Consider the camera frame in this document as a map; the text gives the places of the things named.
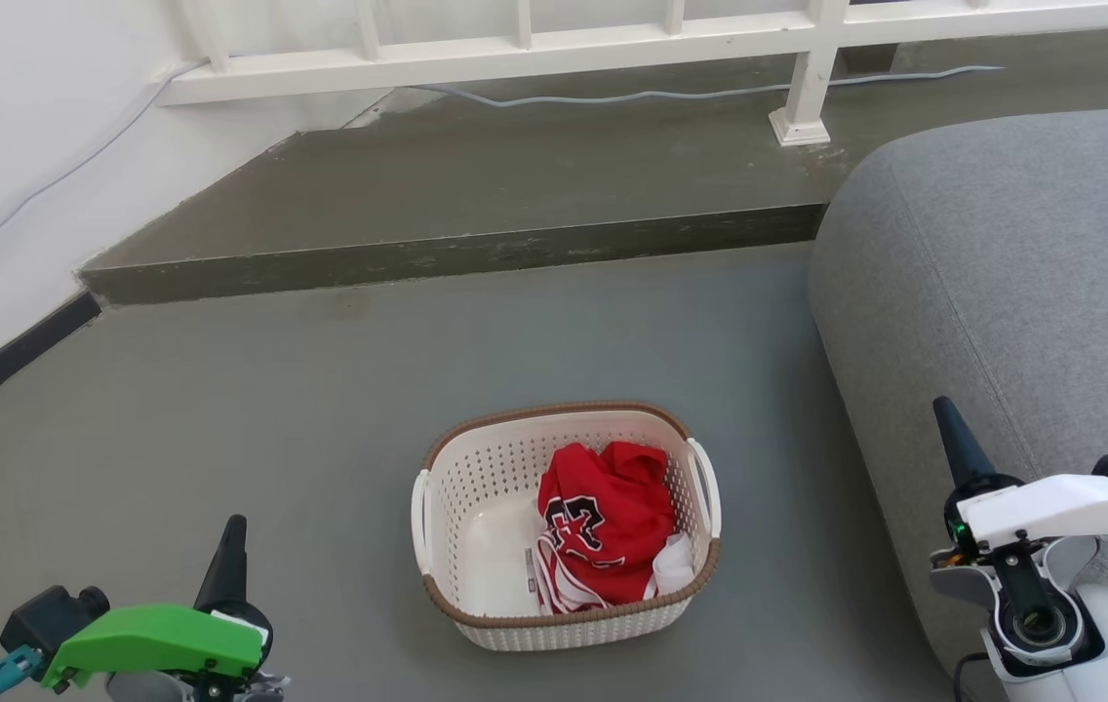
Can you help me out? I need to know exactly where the grey floor cable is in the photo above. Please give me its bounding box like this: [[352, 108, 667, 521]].
[[412, 64, 1006, 107]]

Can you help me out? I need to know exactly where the white wall cable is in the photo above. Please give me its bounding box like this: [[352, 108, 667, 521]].
[[0, 58, 210, 285]]

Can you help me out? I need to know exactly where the white perforated laundry basket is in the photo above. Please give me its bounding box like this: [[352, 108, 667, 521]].
[[409, 400, 724, 653]]

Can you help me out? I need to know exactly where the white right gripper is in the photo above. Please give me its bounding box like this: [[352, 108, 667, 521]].
[[931, 395, 1108, 554]]

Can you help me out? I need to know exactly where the black baseboard strip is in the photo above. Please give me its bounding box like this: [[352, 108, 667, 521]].
[[0, 290, 103, 438]]

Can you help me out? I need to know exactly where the white wooden railing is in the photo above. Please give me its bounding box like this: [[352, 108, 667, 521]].
[[155, 0, 1108, 148]]

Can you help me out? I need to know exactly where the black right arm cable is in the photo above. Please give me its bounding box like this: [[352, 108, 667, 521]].
[[951, 650, 990, 702]]

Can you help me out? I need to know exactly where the red basketball jersey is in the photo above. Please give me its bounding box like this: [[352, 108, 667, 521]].
[[526, 440, 697, 616]]

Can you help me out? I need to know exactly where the grey fabric sofa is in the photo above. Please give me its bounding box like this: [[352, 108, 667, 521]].
[[807, 103, 1108, 702]]

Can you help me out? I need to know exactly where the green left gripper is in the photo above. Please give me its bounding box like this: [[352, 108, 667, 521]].
[[40, 514, 274, 690]]

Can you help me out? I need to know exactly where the teal cable connector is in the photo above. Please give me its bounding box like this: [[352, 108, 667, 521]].
[[0, 644, 47, 702]]

